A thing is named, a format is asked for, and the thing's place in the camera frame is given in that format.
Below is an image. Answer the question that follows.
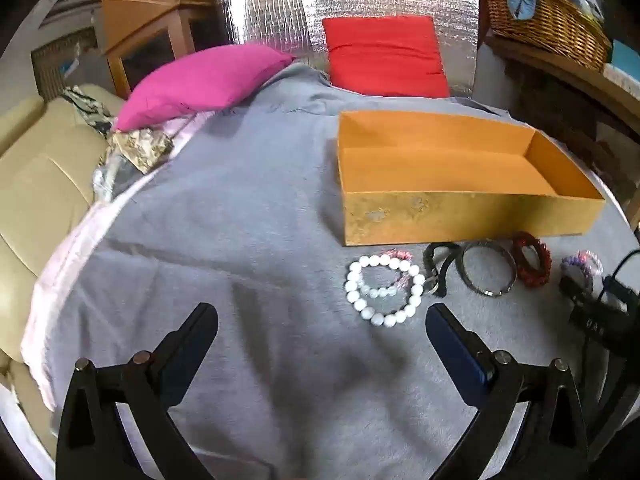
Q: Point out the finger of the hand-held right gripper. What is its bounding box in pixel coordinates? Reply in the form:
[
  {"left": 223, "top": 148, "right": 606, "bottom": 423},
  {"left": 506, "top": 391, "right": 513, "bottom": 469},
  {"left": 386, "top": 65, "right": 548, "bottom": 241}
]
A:
[
  {"left": 559, "top": 275, "right": 640, "bottom": 311},
  {"left": 570, "top": 305, "right": 640, "bottom": 348}
]

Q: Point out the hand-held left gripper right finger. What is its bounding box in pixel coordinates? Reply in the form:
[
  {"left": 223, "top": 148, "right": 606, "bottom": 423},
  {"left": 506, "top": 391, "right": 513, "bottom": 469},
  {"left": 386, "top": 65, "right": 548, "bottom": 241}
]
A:
[{"left": 425, "top": 302, "right": 590, "bottom": 480}]

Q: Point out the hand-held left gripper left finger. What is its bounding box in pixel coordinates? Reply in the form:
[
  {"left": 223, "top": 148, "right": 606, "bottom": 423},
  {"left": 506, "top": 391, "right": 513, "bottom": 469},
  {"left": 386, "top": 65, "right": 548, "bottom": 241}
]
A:
[{"left": 55, "top": 302, "right": 219, "bottom": 480}]

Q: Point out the purple bead bracelet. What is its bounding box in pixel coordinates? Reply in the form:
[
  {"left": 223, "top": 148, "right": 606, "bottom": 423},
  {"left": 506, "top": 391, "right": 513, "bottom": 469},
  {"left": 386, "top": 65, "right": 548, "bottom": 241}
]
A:
[{"left": 560, "top": 250, "right": 603, "bottom": 291}]

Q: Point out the red bead bracelet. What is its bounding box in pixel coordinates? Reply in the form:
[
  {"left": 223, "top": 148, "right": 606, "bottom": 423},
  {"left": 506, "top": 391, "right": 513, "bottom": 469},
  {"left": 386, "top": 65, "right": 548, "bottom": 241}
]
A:
[{"left": 511, "top": 231, "right": 552, "bottom": 288}]

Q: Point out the metal bangle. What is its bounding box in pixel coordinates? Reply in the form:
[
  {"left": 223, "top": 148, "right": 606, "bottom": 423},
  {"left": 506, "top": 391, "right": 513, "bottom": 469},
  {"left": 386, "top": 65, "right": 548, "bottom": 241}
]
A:
[{"left": 459, "top": 241, "right": 517, "bottom": 297}]

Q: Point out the black strap bracelet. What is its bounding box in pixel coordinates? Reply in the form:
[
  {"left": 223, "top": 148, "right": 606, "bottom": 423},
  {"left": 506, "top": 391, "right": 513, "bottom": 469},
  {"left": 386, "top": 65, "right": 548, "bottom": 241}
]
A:
[{"left": 423, "top": 242, "right": 463, "bottom": 297}]

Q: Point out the pink clear bead bracelet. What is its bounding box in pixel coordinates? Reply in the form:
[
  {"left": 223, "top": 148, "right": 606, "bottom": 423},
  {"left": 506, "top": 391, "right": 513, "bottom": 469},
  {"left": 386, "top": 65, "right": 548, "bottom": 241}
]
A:
[{"left": 361, "top": 247, "right": 416, "bottom": 297}]

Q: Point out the white bead bracelet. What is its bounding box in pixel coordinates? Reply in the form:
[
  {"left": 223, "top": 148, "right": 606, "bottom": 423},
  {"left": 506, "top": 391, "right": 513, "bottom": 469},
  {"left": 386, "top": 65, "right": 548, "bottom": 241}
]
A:
[{"left": 344, "top": 254, "right": 426, "bottom": 327}]

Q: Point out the orange cardboard box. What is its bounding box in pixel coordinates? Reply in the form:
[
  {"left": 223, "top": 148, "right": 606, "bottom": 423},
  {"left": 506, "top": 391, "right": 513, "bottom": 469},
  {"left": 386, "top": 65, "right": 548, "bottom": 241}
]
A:
[{"left": 336, "top": 110, "right": 607, "bottom": 247}]

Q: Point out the pale pink sheet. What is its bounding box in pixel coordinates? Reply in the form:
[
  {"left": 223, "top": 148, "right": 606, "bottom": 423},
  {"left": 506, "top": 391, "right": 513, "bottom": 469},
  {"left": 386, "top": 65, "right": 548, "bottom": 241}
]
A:
[{"left": 20, "top": 110, "right": 216, "bottom": 411}]

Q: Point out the grey blanket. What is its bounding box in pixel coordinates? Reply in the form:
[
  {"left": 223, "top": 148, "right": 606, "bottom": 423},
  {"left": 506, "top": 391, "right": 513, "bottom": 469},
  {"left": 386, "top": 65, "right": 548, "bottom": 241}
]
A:
[{"left": 50, "top": 62, "right": 640, "bottom": 480}]

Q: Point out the wooden shelf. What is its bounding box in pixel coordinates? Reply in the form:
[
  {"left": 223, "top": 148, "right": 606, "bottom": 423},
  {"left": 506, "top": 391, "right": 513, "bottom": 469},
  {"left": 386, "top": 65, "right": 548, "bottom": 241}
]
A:
[{"left": 482, "top": 35, "right": 640, "bottom": 231}]

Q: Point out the gold patterned cloth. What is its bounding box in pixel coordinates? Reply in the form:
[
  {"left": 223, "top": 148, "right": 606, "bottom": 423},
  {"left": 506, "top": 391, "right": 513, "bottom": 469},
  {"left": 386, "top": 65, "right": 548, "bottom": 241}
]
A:
[{"left": 107, "top": 127, "right": 175, "bottom": 176}]

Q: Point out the teal box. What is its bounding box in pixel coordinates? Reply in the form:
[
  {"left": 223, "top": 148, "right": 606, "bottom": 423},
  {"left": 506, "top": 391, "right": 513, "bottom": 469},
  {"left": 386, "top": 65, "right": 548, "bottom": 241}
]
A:
[{"left": 611, "top": 40, "right": 640, "bottom": 81}]

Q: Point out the beige sofa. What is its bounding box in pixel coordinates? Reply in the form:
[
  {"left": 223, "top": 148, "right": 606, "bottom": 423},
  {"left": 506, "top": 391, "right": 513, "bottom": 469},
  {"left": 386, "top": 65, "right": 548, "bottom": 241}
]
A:
[{"left": 0, "top": 82, "right": 128, "bottom": 391}]

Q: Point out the wicker basket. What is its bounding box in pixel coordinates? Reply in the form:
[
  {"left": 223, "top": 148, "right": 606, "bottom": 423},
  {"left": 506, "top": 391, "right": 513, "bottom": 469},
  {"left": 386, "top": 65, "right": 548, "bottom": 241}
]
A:
[{"left": 482, "top": 0, "right": 613, "bottom": 73}]

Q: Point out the dark patterned cloth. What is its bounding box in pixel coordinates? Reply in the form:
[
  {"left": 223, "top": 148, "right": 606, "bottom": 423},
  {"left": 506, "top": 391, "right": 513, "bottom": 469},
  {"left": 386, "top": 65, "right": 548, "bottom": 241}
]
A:
[{"left": 62, "top": 86, "right": 116, "bottom": 136}]

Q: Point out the pink pillow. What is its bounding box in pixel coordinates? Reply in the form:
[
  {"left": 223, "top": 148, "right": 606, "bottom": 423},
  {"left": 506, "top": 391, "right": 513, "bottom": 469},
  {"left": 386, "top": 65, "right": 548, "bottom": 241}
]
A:
[{"left": 114, "top": 44, "right": 296, "bottom": 133}]

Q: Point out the red pillow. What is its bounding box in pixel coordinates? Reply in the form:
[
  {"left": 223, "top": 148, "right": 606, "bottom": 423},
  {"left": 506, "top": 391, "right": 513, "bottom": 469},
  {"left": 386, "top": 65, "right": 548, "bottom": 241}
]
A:
[{"left": 321, "top": 15, "right": 451, "bottom": 98}]

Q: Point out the wicker chest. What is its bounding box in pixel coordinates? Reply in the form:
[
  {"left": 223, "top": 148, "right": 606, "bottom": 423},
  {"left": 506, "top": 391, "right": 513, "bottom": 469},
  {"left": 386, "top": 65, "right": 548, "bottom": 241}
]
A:
[{"left": 31, "top": 27, "right": 101, "bottom": 103}]

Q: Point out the wooden cabinet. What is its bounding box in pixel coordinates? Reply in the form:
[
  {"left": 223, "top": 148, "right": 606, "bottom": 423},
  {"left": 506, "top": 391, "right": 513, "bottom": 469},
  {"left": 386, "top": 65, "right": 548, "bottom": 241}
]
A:
[{"left": 100, "top": 0, "right": 226, "bottom": 98}]

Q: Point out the silver foil insulation sheet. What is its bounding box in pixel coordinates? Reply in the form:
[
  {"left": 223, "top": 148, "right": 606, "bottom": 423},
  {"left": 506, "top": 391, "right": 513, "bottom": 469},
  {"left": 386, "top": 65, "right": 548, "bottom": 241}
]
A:
[{"left": 215, "top": 0, "right": 481, "bottom": 98}]

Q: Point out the black cable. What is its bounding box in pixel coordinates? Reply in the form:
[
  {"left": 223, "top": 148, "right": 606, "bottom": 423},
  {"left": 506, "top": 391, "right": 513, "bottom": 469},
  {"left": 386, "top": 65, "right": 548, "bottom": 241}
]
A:
[{"left": 600, "top": 249, "right": 640, "bottom": 306}]

